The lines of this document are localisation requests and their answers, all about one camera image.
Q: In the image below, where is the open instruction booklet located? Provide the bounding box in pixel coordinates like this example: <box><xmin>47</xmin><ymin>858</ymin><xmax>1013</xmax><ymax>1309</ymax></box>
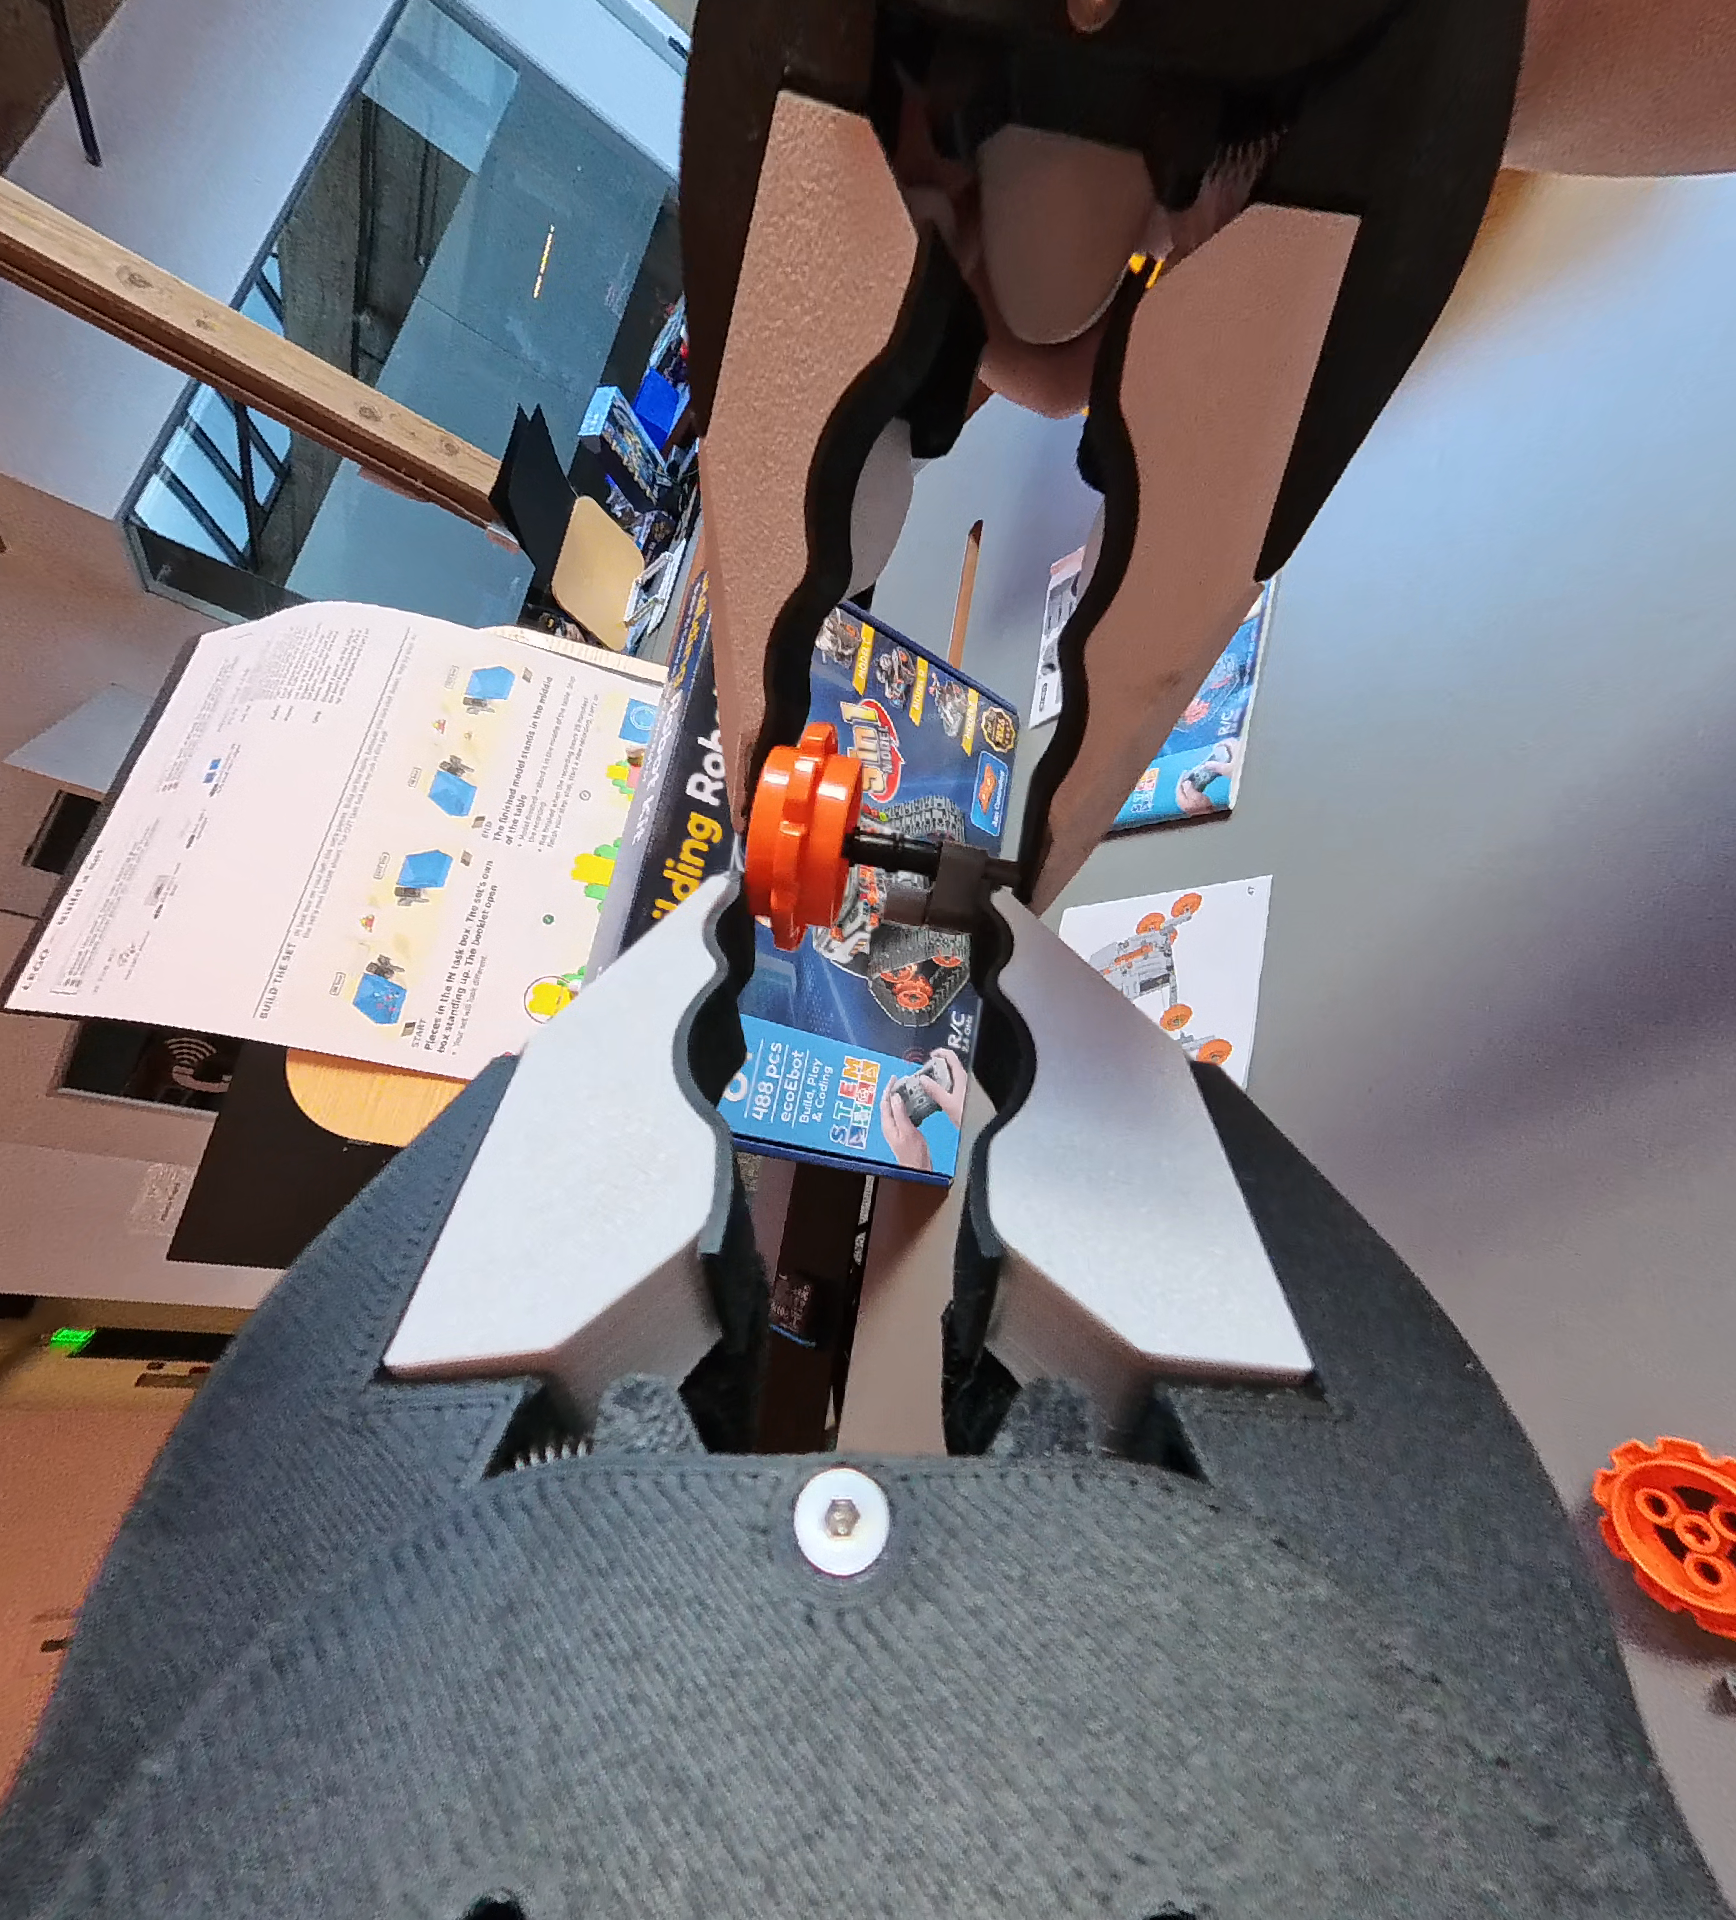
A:
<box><xmin>1054</xmin><ymin>875</ymin><xmax>1275</xmax><ymax>1090</ymax></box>

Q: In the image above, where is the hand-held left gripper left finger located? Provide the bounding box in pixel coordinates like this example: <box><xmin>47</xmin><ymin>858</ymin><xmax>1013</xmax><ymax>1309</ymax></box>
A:
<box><xmin>382</xmin><ymin>869</ymin><xmax>776</xmax><ymax>1454</ymax></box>

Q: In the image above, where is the grey desk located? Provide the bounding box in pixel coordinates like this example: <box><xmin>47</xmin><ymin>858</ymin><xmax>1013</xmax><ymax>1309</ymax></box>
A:
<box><xmin>838</xmin><ymin>155</ymin><xmax>1736</xmax><ymax>1920</ymax></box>

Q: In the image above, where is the blue robot kit box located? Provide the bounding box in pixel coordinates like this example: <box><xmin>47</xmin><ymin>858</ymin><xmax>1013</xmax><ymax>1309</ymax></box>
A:
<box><xmin>589</xmin><ymin>565</ymin><xmax>1023</xmax><ymax>1189</ymax></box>

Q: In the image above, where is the orange gear with grey beam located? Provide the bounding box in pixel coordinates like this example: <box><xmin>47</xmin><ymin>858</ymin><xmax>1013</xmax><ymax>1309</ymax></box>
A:
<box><xmin>740</xmin><ymin>721</ymin><xmax>1031</xmax><ymax>953</ymax></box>

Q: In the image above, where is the white instruction poster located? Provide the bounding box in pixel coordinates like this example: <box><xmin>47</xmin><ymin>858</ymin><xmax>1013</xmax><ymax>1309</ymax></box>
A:
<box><xmin>0</xmin><ymin>600</ymin><xmax>677</xmax><ymax>1075</ymax></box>

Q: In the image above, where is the black and tan chair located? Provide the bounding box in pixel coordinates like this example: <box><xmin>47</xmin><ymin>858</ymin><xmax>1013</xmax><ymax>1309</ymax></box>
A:
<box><xmin>165</xmin><ymin>1033</ymin><xmax>467</xmax><ymax>1272</ymax></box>
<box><xmin>490</xmin><ymin>401</ymin><xmax>648</xmax><ymax>650</ymax></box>

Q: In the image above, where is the blue cover booklet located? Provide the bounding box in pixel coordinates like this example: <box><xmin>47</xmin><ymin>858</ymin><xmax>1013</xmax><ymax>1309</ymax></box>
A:
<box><xmin>1108</xmin><ymin>575</ymin><xmax>1278</xmax><ymax>829</ymax></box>

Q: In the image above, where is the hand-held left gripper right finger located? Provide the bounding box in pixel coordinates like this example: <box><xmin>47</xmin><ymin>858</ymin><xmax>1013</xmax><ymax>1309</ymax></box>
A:
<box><xmin>940</xmin><ymin>883</ymin><xmax>1323</xmax><ymax>1458</ymax></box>

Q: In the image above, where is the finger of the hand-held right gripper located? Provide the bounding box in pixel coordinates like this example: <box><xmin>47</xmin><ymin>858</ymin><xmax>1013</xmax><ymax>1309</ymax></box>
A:
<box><xmin>693</xmin><ymin>89</ymin><xmax>987</xmax><ymax>773</ymax></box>
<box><xmin>1022</xmin><ymin>210</ymin><xmax>1365</xmax><ymax>910</ymax></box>

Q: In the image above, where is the wooden post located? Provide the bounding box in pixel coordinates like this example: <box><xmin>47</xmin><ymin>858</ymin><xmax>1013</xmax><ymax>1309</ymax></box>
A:
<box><xmin>0</xmin><ymin>122</ymin><xmax>509</xmax><ymax>527</ymax></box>

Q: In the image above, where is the person's right forearm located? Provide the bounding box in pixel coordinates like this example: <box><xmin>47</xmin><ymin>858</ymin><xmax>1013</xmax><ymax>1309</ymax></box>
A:
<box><xmin>1500</xmin><ymin>0</ymin><xmax>1736</xmax><ymax>180</ymax></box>

